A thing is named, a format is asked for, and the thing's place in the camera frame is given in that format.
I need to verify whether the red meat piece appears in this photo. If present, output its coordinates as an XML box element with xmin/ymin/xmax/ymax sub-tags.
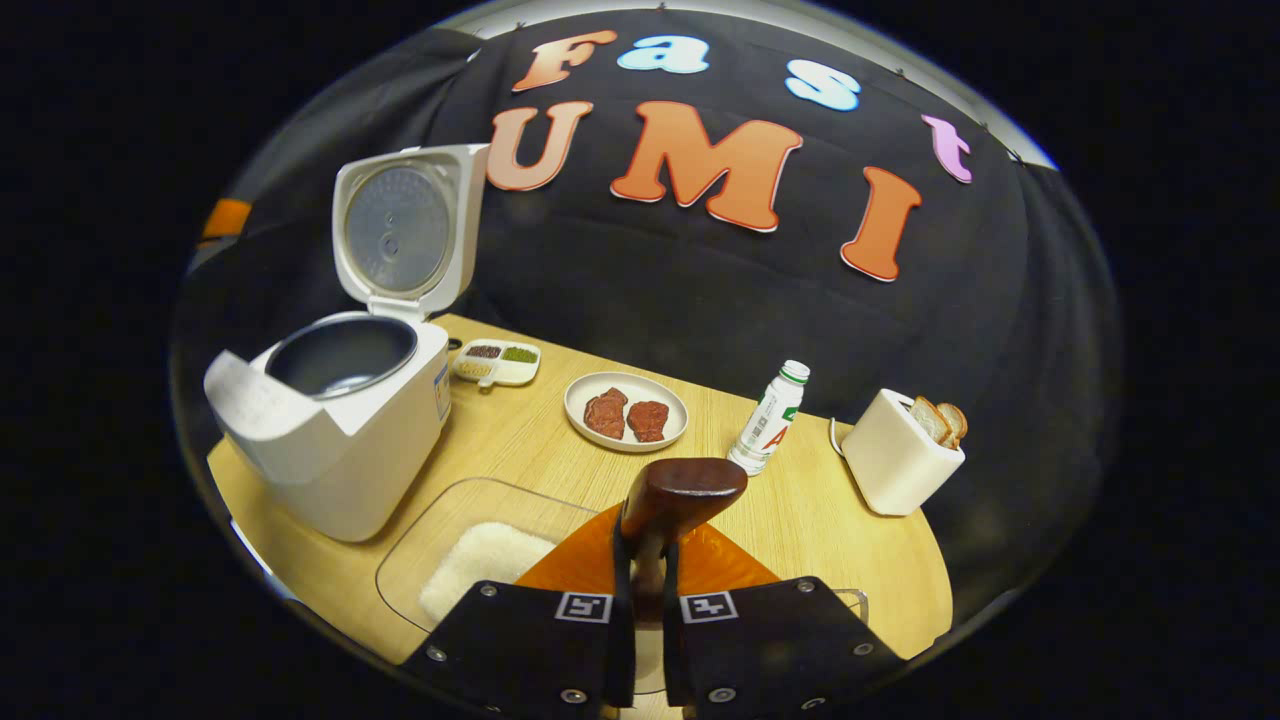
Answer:
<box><xmin>583</xmin><ymin>387</ymin><xmax>629</xmax><ymax>440</ymax></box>
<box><xmin>627</xmin><ymin>400</ymin><xmax>670</xmax><ymax>443</ymax></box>

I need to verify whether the clear glass container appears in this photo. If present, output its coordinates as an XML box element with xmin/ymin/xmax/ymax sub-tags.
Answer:
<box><xmin>375</xmin><ymin>477</ymin><xmax>869</xmax><ymax>696</ymax></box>

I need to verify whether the brown wooden spoon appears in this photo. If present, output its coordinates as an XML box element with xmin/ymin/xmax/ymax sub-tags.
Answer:
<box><xmin>620</xmin><ymin>458</ymin><xmax>749</xmax><ymax>621</ymax></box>

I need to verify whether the white rice cooker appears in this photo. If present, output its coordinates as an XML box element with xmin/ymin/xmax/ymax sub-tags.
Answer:
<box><xmin>203</xmin><ymin>143</ymin><xmax>491</xmax><ymax>543</ymax></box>

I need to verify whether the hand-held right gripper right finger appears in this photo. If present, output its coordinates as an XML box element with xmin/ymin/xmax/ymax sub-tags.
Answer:
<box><xmin>660</xmin><ymin>520</ymin><xmax>906</xmax><ymax>716</ymax></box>

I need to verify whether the white divided bean dish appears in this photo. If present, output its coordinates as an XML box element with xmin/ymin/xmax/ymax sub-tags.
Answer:
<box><xmin>452</xmin><ymin>339</ymin><xmax>542</xmax><ymax>389</ymax></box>

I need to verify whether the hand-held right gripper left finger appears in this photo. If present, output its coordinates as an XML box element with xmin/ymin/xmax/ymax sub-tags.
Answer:
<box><xmin>400</xmin><ymin>500</ymin><xmax>638</xmax><ymax>716</ymax></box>

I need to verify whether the white round plate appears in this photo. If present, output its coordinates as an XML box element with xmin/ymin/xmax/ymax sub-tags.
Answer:
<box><xmin>563</xmin><ymin>372</ymin><xmax>689</xmax><ymax>453</ymax></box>

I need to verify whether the white drink bottle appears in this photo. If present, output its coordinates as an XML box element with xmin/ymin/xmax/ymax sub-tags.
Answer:
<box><xmin>727</xmin><ymin>360</ymin><xmax>811</xmax><ymax>476</ymax></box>

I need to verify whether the white toaster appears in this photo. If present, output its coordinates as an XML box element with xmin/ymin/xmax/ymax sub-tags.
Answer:
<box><xmin>841</xmin><ymin>388</ymin><xmax>967</xmax><ymax>517</ymax></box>

